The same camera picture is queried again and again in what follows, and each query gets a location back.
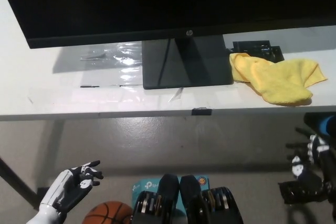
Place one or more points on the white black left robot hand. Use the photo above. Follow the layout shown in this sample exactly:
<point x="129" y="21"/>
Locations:
<point x="68" y="190"/>

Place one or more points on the yellow microfibre cloth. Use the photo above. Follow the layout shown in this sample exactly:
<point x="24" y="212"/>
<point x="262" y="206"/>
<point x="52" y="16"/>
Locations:
<point x="278" y="79"/>

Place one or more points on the teal tp-link box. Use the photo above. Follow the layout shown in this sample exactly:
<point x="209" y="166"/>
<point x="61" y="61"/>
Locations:
<point x="147" y="184"/>

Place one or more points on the black floor foot plate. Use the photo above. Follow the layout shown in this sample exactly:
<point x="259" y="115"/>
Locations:
<point x="42" y="193"/>
<point x="288" y="195"/>

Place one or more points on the black diagonal desk leg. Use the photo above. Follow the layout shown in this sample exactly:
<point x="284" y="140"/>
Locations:
<point x="15" y="182"/>

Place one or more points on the clear tape strip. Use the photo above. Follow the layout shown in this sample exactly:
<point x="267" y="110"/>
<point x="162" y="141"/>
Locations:
<point x="177" y="95"/>

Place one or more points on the black box with blue part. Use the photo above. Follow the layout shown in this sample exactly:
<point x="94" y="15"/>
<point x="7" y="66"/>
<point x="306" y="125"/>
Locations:
<point x="315" y="121"/>

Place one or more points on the clear plastic sheet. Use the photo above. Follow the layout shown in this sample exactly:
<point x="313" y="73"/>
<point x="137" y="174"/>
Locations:
<point x="126" y="61"/>

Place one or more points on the black square tray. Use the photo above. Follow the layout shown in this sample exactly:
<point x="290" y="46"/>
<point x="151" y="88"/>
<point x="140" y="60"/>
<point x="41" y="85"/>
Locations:
<point x="252" y="47"/>

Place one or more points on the black HP monitor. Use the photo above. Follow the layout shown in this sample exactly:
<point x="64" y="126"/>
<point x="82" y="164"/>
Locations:
<point x="131" y="3"/>

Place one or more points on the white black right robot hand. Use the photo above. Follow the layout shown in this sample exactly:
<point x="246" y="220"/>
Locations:
<point x="311" y="174"/>

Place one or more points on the orange basketball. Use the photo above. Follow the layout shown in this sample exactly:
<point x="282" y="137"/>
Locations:
<point x="107" y="214"/>

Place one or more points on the black desk edge clip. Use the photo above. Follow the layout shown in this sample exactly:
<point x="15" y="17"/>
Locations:
<point x="202" y="111"/>

